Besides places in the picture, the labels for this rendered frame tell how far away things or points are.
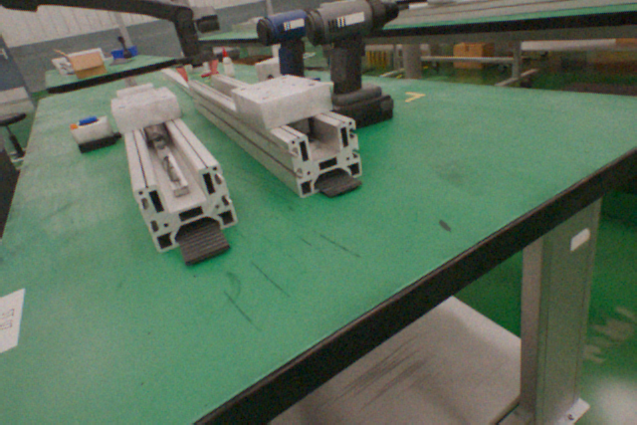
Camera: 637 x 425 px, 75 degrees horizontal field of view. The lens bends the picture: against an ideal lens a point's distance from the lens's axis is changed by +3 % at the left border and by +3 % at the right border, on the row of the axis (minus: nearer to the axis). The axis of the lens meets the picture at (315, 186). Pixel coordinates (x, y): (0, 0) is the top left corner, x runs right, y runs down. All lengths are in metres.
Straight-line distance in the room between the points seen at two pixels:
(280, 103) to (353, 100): 0.23
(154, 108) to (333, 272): 0.51
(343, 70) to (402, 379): 0.68
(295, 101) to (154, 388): 0.39
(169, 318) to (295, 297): 0.12
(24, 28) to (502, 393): 12.04
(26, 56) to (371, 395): 11.83
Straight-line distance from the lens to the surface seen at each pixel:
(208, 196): 0.51
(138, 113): 0.80
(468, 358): 1.07
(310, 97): 0.60
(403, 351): 1.07
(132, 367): 0.39
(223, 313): 0.40
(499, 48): 4.43
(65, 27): 12.35
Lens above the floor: 1.02
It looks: 25 degrees down
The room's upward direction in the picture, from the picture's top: 12 degrees counter-clockwise
